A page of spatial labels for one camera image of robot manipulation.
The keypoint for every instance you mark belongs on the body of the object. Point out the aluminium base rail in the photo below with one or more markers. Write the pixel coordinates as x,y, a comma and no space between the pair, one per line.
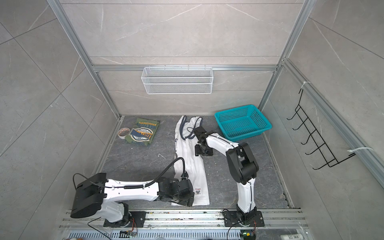
200,224

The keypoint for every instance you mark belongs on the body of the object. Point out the white wire mesh shelf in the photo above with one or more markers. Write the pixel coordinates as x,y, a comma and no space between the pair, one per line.
178,80

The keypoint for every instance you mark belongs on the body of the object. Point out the white navy tank top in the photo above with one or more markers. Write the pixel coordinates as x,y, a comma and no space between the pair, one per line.
185,142

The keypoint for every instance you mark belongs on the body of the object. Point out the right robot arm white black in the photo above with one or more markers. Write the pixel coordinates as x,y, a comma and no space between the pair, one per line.
242,164

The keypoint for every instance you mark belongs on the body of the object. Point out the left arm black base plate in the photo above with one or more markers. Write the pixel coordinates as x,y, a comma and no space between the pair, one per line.
135,219

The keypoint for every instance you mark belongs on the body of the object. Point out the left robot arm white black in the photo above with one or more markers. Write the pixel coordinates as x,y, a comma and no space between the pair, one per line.
105,198

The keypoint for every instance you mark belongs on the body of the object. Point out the white bottle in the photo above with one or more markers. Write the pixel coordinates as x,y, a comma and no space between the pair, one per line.
292,237

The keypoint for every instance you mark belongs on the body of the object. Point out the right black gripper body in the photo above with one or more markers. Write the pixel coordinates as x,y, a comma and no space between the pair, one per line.
200,150

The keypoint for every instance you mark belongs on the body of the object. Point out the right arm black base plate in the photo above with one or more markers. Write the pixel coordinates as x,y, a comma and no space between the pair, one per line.
239,219

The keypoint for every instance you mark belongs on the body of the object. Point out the white cable tie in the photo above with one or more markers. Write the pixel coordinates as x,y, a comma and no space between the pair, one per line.
360,149

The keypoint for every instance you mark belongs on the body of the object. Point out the tape roll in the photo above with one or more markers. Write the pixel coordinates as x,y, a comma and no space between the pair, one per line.
123,132

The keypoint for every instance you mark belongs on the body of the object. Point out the teal plastic basket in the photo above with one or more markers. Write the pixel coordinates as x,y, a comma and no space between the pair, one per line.
242,122

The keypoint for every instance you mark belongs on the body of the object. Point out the green tank top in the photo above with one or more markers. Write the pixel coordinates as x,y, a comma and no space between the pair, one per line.
143,132

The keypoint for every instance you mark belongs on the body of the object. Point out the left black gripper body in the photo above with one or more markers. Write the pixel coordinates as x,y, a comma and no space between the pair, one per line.
187,201

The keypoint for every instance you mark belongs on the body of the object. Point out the black wire hook rack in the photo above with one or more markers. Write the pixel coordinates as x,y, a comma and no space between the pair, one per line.
315,136

